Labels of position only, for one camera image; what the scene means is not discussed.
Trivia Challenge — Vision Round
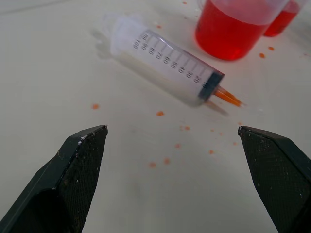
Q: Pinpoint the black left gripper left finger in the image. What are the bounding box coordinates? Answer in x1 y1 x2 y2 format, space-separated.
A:
0 125 108 233

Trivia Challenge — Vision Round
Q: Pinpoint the large clear plastic syringe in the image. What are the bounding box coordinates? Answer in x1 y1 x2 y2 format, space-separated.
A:
93 13 246 109

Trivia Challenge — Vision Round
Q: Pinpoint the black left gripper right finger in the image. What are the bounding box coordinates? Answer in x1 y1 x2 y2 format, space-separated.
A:
237 125 311 233

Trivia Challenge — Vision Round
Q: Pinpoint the beaker with red liquid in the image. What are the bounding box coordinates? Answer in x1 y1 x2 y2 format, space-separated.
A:
263 0 308 37
195 0 291 62

